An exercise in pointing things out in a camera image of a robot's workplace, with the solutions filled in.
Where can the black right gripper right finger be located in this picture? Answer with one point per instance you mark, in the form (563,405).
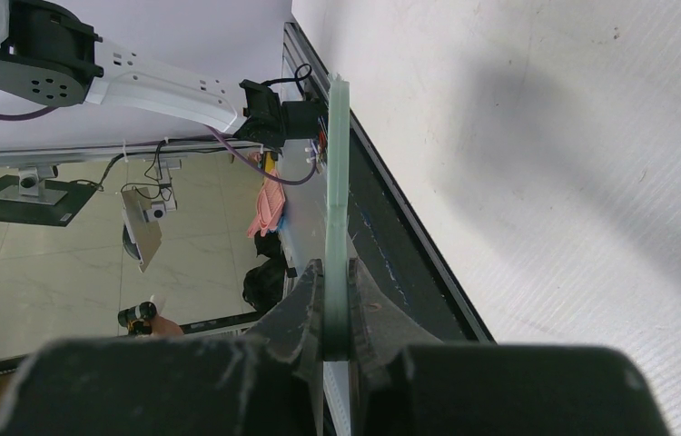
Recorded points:
(405,381)

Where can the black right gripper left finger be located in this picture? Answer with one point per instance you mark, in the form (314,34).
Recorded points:
(267,381)

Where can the green hand brush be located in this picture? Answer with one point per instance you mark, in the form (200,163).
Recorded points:
(336,307)

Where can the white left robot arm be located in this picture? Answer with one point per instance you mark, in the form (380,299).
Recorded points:
(48,56)

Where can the black bags on floor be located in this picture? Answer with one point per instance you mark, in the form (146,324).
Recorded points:
(263,285)

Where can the spare pink dustpan on floor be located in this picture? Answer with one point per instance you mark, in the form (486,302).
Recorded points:
(269,206)

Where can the camera on tilted plate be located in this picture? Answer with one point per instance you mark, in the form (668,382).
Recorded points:
(142,212)

